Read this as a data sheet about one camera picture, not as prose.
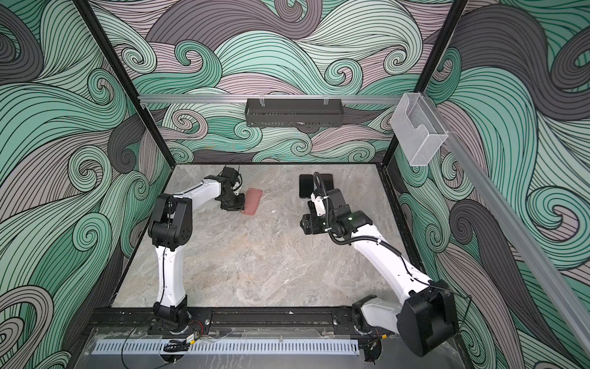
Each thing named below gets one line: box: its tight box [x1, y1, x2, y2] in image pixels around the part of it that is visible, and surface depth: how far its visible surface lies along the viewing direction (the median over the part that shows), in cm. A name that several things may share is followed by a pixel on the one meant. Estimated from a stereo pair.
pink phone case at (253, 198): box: [244, 187, 263, 217], surface depth 109 cm
